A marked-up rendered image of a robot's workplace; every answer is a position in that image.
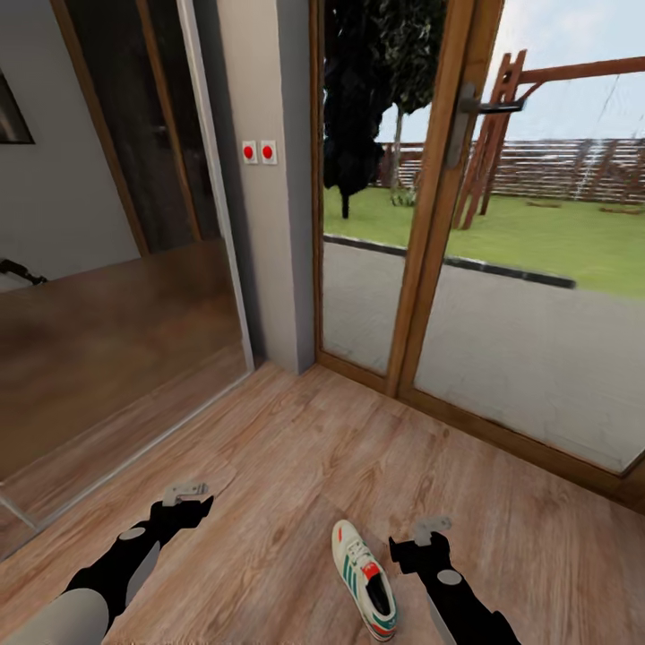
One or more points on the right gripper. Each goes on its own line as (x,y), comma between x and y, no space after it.
(411,557)

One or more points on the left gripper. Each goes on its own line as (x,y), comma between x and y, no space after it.
(188,514)

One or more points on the gym shoe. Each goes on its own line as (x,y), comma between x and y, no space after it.
(366,581)

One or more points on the door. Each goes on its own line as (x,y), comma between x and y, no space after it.
(478,214)

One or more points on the electric switch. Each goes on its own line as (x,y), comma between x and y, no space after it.
(250,151)
(269,152)

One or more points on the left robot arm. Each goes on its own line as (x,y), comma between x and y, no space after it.
(85,611)

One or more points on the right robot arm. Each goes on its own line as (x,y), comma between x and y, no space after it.
(459,617)

